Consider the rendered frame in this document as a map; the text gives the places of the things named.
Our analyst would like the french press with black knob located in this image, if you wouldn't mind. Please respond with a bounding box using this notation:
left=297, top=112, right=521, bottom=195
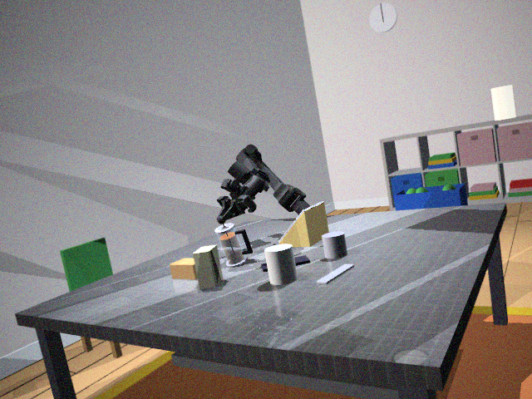
left=215, top=216, right=253, bottom=268

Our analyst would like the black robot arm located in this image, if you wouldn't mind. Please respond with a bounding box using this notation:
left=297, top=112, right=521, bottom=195
left=220, top=144, right=311, bottom=215

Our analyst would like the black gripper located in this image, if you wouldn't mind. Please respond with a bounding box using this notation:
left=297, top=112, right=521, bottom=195
left=217, top=184, right=257, bottom=221

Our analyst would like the white cylinder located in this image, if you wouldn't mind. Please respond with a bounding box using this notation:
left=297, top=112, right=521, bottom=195
left=322, top=232, right=347, bottom=259
left=264, top=244, right=298, bottom=285

